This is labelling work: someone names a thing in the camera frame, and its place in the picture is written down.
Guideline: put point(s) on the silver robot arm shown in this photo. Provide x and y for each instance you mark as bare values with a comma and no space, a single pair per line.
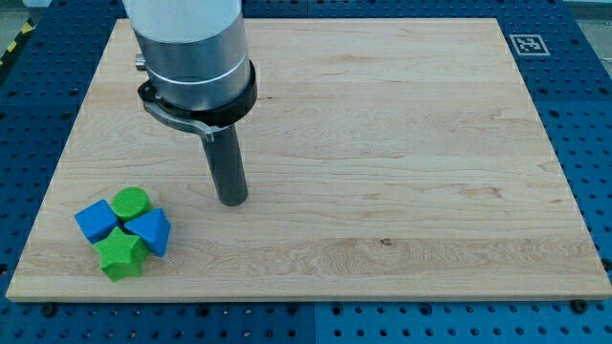
195,52

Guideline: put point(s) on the blue cube block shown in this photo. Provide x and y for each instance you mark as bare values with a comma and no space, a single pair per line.
96,221

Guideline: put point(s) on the wooden board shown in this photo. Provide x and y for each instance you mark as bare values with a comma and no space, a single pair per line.
387,160

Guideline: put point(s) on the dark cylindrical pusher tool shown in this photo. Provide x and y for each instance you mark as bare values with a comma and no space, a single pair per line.
226,166

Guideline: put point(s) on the blue triangular prism block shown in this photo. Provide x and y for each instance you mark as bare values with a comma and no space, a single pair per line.
153,227

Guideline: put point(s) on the green cylinder block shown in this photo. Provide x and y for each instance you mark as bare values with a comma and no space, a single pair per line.
130,203

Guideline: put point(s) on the green star block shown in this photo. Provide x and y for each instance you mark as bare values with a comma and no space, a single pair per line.
121,255

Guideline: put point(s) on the white fiducial marker tag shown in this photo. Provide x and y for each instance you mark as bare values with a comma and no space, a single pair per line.
527,44

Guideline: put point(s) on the blue perforated metal table plate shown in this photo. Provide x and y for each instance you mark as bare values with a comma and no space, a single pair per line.
50,76

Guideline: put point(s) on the yellow black hazard tape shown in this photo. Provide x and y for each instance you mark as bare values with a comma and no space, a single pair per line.
14,43

